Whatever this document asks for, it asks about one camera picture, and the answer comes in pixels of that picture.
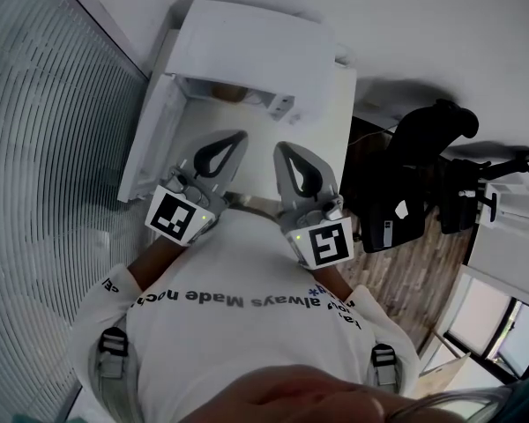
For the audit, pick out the clear eyeglasses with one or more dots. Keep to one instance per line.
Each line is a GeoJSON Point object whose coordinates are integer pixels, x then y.
{"type": "Point", "coordinates": [445, 401]}

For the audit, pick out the white microwave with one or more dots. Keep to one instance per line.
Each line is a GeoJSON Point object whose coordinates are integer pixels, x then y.
{"type": "Point", "coordinates": [255, 46]}

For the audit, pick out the person's face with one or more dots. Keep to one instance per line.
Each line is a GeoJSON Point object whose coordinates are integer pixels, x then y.
{"type": "Point", "coordinates": [291, 399]}

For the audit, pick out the person's right forearm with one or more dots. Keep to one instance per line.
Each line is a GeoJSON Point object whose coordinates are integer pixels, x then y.
{"type": "Point", "coordinates": [333, 280]}

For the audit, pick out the person's white printed shirt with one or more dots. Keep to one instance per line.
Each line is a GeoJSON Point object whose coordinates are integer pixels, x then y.
{"type": "Point", "coordinates": [247, 346]}

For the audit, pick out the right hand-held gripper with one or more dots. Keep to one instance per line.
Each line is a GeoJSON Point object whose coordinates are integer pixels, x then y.
{"type": "Point", "coordinates": [330, 240]}

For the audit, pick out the black framed window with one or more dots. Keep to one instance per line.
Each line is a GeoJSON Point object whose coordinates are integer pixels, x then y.
{"type": "Point", "coordinates": [480, 315]}

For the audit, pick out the light wooden board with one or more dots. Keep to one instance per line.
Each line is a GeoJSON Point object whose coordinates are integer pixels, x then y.
{"type": "Point", "coordinates": [445, 368]}

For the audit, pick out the grey slatted window blinds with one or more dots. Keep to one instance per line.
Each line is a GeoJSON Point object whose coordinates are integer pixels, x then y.
{"type": "Point", "coordinates": [48, 148]}

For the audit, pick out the white shelf frame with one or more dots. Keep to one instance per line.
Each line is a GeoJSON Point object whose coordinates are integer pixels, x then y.
{"type": "Point", "coordinates": [518, 201]}

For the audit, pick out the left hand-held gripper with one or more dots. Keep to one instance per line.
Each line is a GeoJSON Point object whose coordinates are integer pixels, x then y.
{"type": "Point", "coordinates": [172, 218]}

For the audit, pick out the person's left forearm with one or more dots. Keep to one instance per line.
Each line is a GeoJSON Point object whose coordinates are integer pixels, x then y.
{"type": "Point", "coordinates": [156, 260]}

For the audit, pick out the white table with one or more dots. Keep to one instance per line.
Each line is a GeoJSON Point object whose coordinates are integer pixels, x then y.
{"type": "Point", "coordinates": [255, 121]}

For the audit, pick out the black office chair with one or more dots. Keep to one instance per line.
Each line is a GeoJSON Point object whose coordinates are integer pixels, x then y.
{"type": "Point", "coordinates": [423, 148]}
{"type": "Point", "coordinates": [458, 210]}

